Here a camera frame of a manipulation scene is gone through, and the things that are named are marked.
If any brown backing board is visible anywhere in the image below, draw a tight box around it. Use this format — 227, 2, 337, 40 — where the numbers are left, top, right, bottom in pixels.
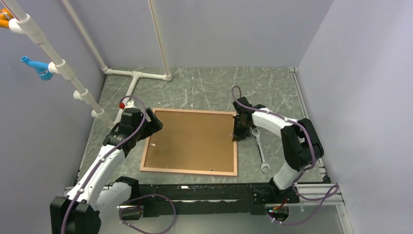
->
143, 110, 235, 173

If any wooden picture frame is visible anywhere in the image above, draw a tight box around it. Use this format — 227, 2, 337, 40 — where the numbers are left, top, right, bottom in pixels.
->
139, 108, 239, 177

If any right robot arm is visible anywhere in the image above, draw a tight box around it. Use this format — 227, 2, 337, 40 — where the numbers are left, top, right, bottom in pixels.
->
232, 97, 324, 202

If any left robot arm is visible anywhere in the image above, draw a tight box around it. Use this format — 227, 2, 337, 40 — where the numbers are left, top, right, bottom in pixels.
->
50, 100, 163, 234

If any silver wrench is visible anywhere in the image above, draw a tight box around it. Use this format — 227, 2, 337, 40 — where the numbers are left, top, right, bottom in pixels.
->
251, 128, 271, 174

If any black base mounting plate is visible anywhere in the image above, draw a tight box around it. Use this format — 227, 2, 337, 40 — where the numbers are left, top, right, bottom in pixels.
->
108, 182, 300, 222

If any blue pipe fitting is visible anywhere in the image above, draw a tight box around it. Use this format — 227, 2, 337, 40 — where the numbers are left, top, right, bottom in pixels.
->
20, 56, 53, 81

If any white PVC pipe stand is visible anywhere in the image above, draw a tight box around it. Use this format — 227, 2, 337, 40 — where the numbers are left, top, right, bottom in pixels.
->
2, 0, 172, 128

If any orange pipe fitting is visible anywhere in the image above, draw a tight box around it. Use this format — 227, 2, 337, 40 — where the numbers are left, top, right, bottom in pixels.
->
0, 8, 14, 29

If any aluminium rail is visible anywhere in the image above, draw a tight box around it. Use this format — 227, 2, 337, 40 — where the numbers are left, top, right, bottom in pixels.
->
51, 183, 354, 234

